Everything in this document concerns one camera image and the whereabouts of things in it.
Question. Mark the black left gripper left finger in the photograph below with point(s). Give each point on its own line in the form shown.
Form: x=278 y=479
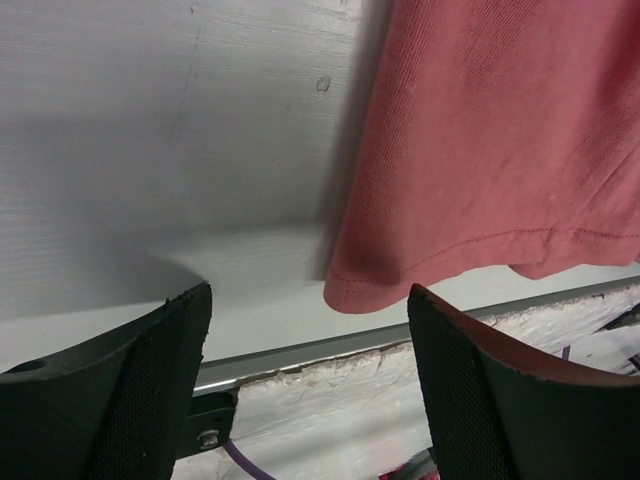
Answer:
x=112 y=407

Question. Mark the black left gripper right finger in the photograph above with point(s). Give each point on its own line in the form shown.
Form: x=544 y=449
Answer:
x=498 y=408

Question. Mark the red polo t shirt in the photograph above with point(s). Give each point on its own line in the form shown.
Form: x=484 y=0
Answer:
x=498 y=133

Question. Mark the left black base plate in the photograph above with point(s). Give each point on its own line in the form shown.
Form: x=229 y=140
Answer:
x=208 y=424

